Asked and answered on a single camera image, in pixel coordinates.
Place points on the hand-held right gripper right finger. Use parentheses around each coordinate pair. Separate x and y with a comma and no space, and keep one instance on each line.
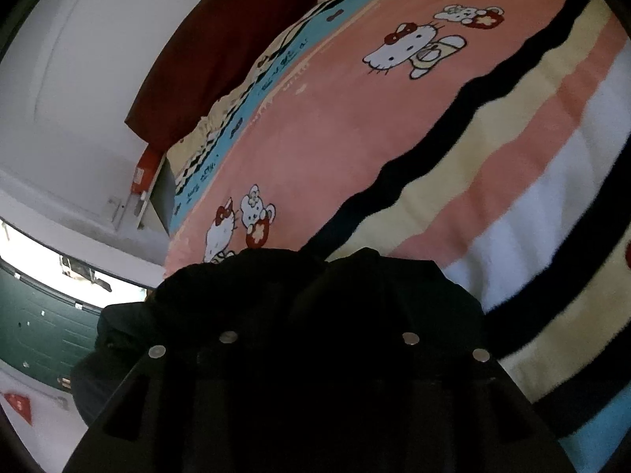
(411,354)

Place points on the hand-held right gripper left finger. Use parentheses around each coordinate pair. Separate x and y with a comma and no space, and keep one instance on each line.
(224,354)

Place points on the striped cartoon printed blanket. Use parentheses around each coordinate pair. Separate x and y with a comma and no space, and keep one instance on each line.
(394,133)

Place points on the grey bedside shelf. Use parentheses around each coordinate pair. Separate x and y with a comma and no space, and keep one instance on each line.
(162,197)

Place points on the red diamond wall sticker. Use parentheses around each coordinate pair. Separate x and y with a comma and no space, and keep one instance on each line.
(17,406)

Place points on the dark red headboard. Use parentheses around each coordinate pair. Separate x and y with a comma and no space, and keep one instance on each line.
(207,59)

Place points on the green door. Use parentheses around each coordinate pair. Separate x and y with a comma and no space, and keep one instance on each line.
(39,335)

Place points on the white wall socket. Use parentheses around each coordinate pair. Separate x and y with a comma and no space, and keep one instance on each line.
(117,212)

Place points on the black hooded jacket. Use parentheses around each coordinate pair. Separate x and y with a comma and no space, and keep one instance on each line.
(320,295)

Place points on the orange box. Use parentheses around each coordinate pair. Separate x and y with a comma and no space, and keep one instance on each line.
(145,172)

